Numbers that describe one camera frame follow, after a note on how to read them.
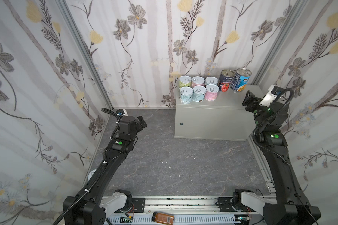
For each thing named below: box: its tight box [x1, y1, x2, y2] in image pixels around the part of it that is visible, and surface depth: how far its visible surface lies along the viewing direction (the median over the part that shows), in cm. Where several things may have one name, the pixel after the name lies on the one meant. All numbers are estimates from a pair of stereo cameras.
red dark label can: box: [217, 68, 235, 92], surface depth 80 cm
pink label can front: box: [191, 75, 206, 88], surface depth 82 cm
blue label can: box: [230, 67, 253, 92], surface depth 80 cm
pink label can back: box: [204, 83, 220, 102], surface depth 77 cm
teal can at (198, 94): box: [192, 84, 207, 103], surface depth 76 cm
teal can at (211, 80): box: [204, 75, 219, 86], surface depth 82 cm
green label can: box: [178, 75, 193, 89], surface depth 82 cm
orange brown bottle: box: [151, 211, 175, 225], surface depth 69 cm
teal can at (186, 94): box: [179, 86, 194, 104], surface depth 75 cm
